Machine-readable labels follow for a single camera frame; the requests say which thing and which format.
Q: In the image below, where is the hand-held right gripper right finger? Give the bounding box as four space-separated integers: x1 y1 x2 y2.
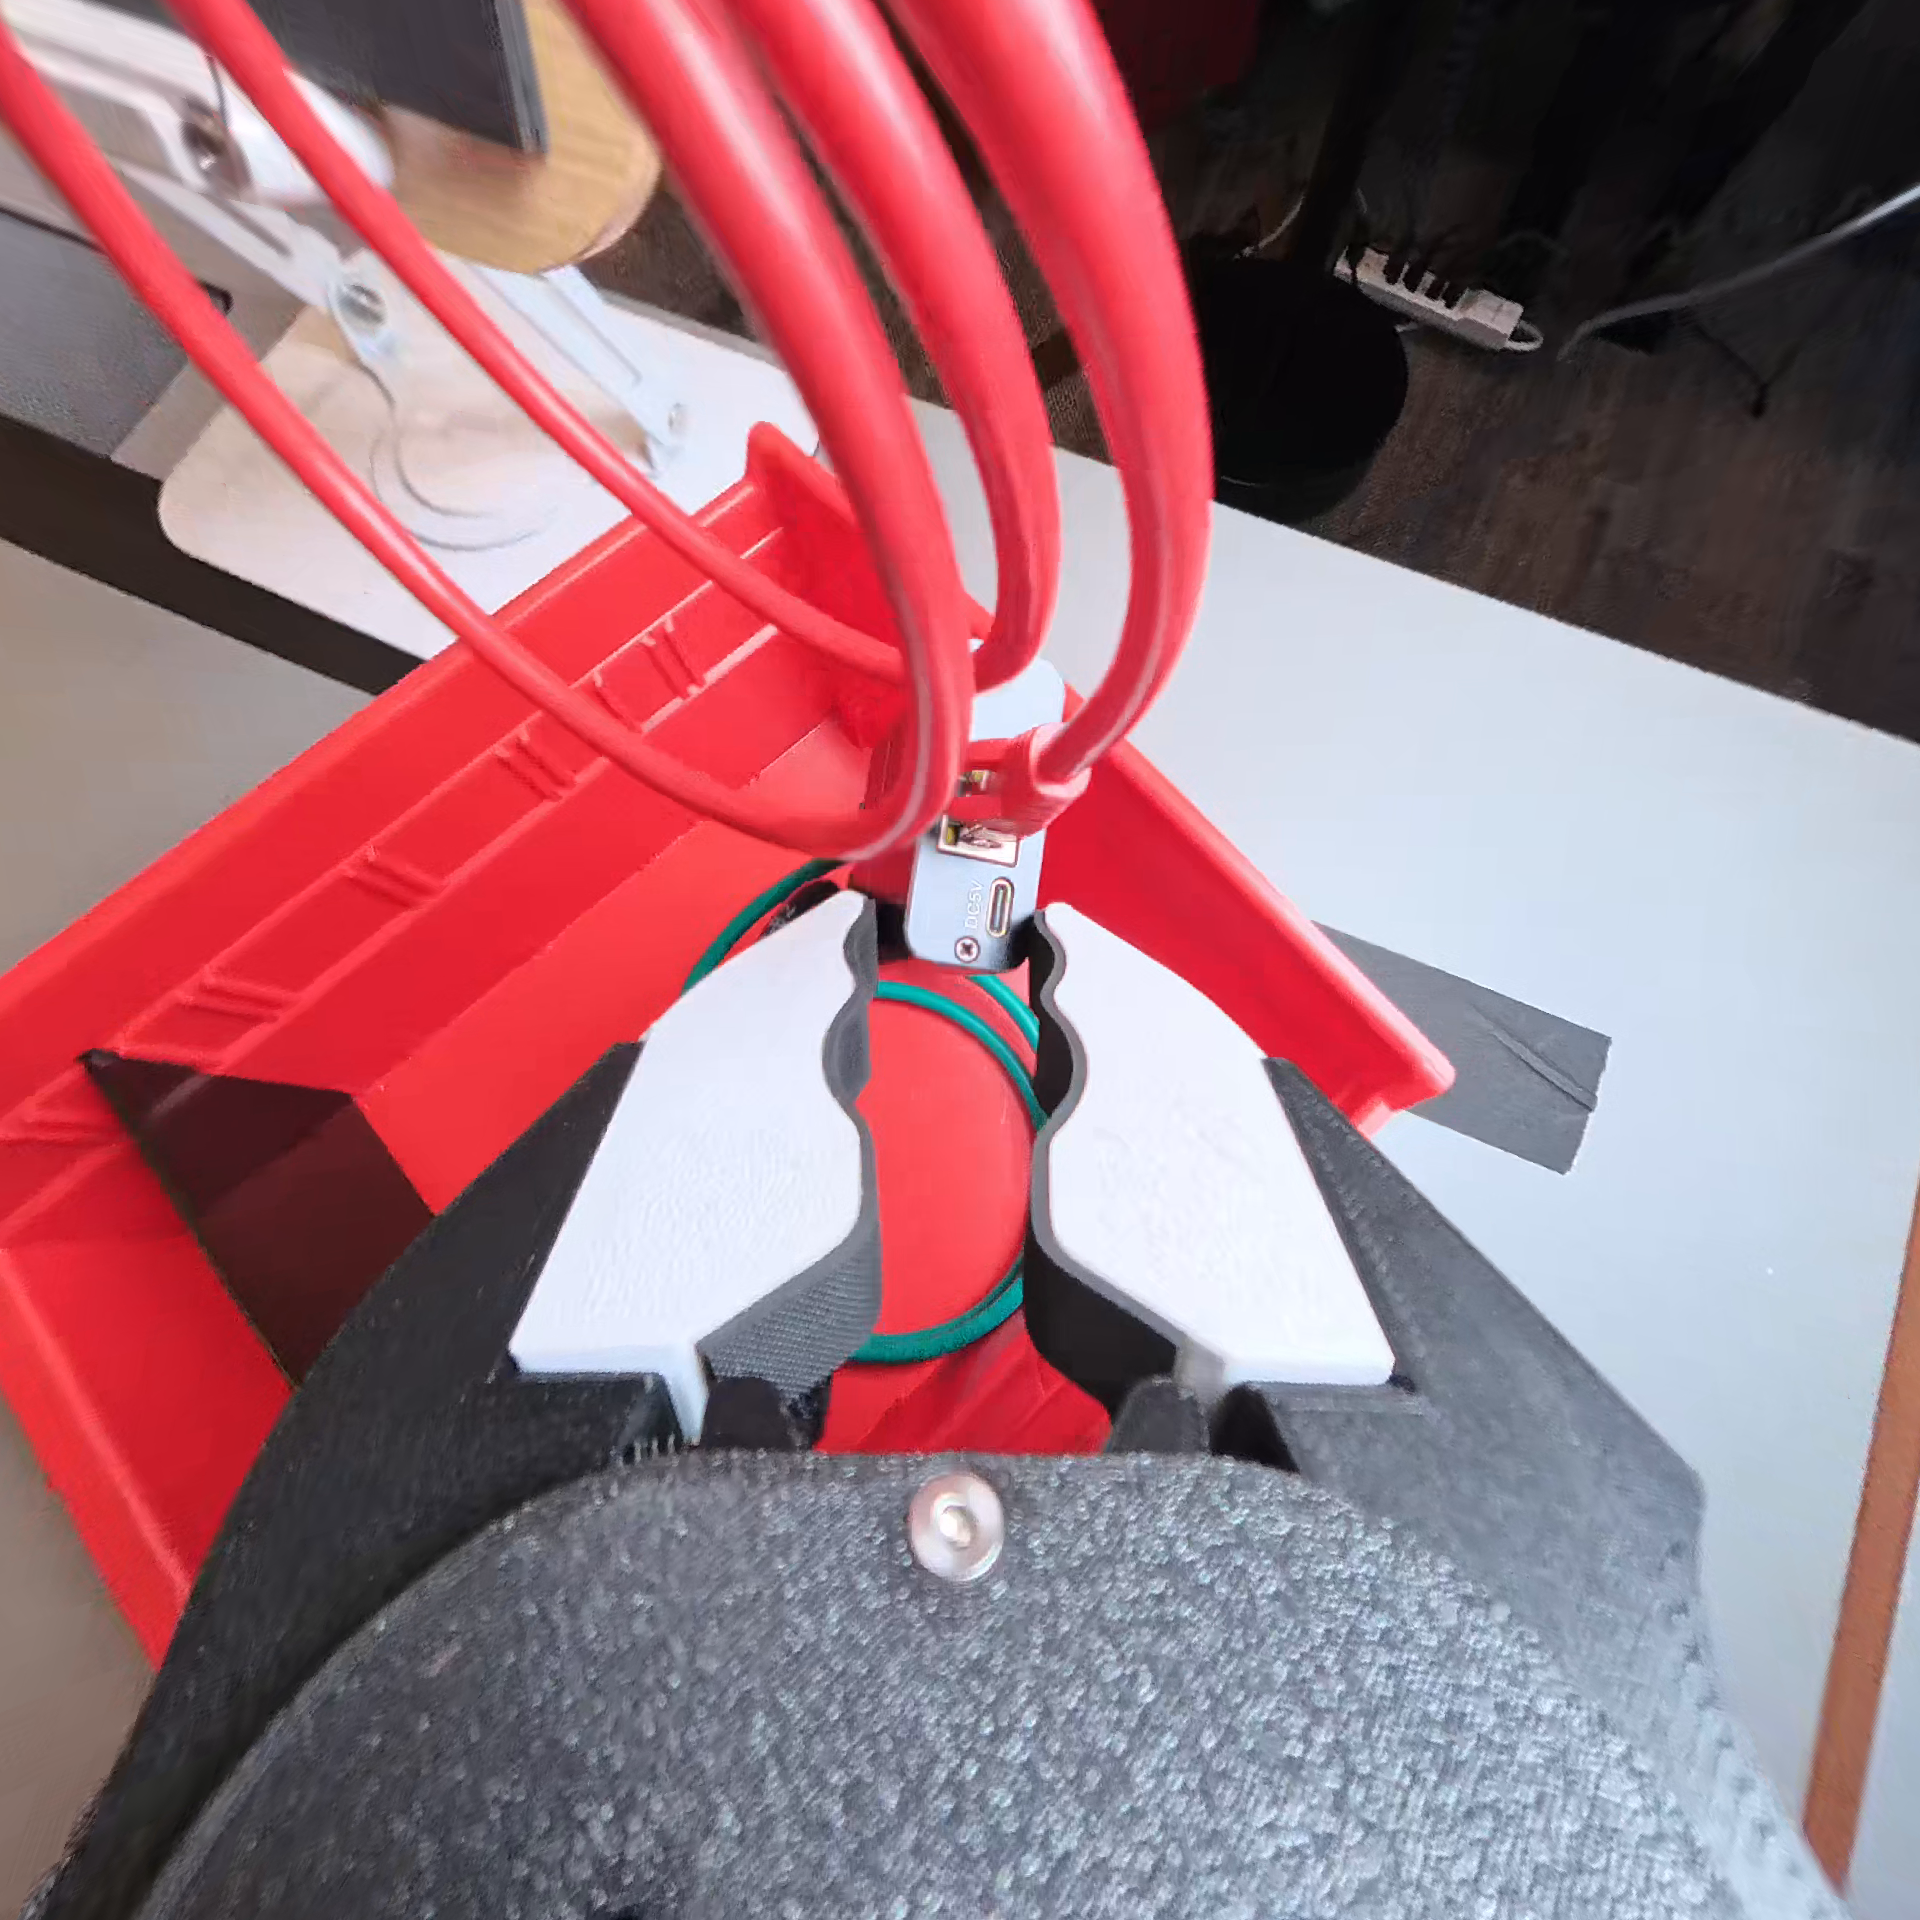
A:
1023 901 1401 1403

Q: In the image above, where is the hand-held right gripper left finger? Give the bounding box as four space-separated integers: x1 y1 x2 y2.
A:
508 891 886 1433

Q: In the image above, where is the green ethernet cable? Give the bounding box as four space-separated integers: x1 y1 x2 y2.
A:
681 857 1051 1367

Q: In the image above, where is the dark grey ethernet adapter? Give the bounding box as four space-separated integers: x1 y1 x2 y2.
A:
902 661 1069 973

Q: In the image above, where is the red plastic bin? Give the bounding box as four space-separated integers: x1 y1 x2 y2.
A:
0 424 1455 1667

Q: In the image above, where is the red ethernet cable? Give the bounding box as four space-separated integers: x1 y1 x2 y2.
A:
0 0 1215 865

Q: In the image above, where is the black tape strip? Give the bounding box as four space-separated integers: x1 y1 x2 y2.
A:
1318 928 1614 1175

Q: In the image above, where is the black bin divider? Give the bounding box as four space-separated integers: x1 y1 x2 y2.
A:
83 1049 437 1384

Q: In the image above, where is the white metal stand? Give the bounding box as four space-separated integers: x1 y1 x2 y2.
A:
0 0 819 618

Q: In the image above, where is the white power strip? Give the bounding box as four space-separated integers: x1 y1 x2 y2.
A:
1334 248 1545 354

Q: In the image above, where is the grey floor cable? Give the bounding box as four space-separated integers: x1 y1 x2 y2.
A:
1559 188 1920 362

